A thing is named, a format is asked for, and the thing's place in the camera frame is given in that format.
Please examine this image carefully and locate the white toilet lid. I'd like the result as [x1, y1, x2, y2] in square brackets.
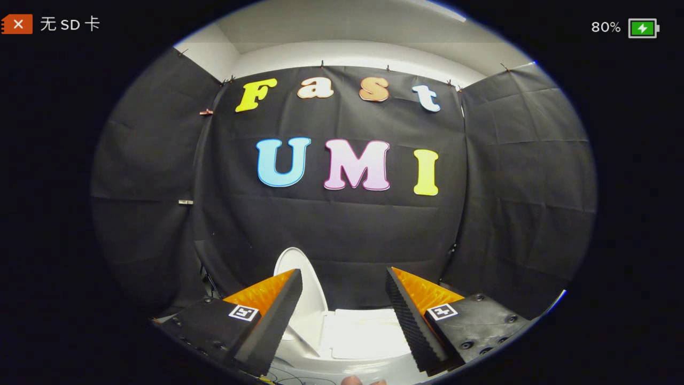
[274, 247, 330, 343]

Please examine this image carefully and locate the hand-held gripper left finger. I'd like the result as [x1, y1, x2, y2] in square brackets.
[155, 268, 304, 378]

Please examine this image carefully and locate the black backdrop cloth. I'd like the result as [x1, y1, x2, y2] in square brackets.
[90, 47, 598, 320]

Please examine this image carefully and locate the white toilet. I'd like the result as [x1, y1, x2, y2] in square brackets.
[270, 307, 425, 376]

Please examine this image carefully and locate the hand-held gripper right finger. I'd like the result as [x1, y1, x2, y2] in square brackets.
[385, 266, 533, 375]

